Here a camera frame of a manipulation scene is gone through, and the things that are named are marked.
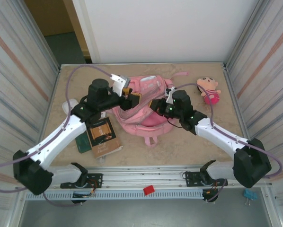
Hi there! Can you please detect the dark green notebook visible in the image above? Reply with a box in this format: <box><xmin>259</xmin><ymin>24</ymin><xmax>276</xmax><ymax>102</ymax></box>
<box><xmin>75</xmin><ymin>131</ymin><xmax>93</xmax><ymax>154</ymax></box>

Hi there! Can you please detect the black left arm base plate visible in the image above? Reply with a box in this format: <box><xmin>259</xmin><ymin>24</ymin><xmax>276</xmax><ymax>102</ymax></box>
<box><xmin>60</xmin><ymin>173</ymin><xmax>103</xmax><ymax>189</ymax></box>

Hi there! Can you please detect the slotted grey cable duct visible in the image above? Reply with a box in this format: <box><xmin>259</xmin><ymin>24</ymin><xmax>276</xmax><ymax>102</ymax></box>
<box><xmin>25</xmin><ymin>190</ymin><xmax>203</xmax><ymax>201</ymax></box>

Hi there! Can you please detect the white door frame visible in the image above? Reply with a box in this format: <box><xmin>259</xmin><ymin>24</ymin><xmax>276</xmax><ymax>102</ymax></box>
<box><xmin>72</xmin><ymin>0</ymin><xmax>101</xmax><ymax>64</ymax></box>

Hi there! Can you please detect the small red block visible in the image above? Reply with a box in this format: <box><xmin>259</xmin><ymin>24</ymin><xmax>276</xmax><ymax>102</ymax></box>
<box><xmin>143</xmin><ymin>185</ymin><xmax>156</xmax><ymax>196</ymax></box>

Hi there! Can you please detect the white square container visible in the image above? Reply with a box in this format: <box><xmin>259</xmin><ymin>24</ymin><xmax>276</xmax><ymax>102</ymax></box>
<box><xmin>62</xmin><ymin>98</ymin><xmax>79</xmax><ymax>114</ymax></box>

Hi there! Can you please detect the aluminium table rail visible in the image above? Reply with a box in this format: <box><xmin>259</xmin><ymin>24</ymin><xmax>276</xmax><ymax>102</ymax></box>
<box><xmin>18</xmin><ymin>165</ymin><xmax>274</xmax><ymax>190</ymax></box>

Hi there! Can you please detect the plush doll in pink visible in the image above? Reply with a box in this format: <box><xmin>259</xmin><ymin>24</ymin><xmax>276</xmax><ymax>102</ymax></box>
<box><xmin>196</xmin><ymin>77</ymin><xmax>222</xmax><ymax>105</ymax></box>

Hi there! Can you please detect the pink student backpack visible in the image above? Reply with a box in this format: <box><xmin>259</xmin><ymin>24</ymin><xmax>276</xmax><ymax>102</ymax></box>
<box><xmin>110</xmin><ymin>71</ymin><xmax>189</xmax><ymax>148</ymax></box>

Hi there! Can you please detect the blue binder clip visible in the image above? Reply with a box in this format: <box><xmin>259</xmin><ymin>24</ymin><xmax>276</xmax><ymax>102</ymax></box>
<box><xmin>243</xmin><ymin>188</ymin><xmax>257</xmax><ymax>207</ymax></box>

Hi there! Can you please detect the aluminium frame post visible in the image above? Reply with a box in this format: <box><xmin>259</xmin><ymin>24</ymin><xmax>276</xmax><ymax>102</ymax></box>
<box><xmin>222</xmin><ymin>0</ymin><xmax>271</xmax><ymax>71</ymax></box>
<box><xmin>15</xmin><ymin>0</ymin><xmax>62</xmax><ymax>74</ymax></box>

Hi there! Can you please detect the brown paperback book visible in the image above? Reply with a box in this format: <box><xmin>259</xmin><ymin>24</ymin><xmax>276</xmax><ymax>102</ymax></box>
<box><xmin>87</xmin><ymin>117</ymin><xmax>124</xmax><ymax>159</ymax></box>

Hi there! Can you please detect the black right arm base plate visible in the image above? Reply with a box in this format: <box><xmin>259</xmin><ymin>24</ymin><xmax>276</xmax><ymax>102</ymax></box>
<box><xmin>185</xmin><ymin>171</ymin><xmax>228</xmax><ymax>187</ymax></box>

